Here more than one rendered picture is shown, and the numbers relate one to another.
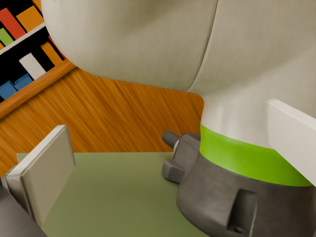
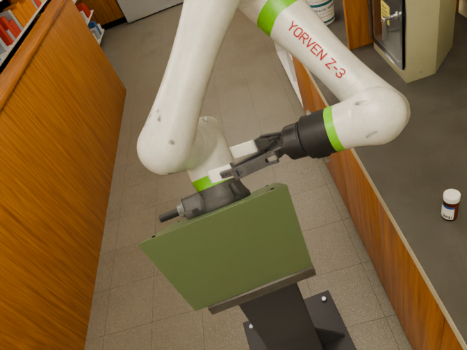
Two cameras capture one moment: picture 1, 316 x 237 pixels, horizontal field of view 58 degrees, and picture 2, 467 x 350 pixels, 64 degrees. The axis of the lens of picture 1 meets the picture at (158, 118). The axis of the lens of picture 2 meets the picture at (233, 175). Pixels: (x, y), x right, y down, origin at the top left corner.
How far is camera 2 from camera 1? 0.80 m
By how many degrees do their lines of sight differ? 56
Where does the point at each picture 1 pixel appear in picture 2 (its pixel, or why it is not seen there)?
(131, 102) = not seen: outside the picture
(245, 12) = (206, 132)
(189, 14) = (199, 137)
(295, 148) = (245, 150)
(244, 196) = (231, 186)
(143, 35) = (194, 146)
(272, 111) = (233, 148)
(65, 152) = (215, 173)
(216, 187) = (222, 189)
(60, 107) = not seen: outside the picture
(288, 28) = (213, 133)
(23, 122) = not seen: outside the picture
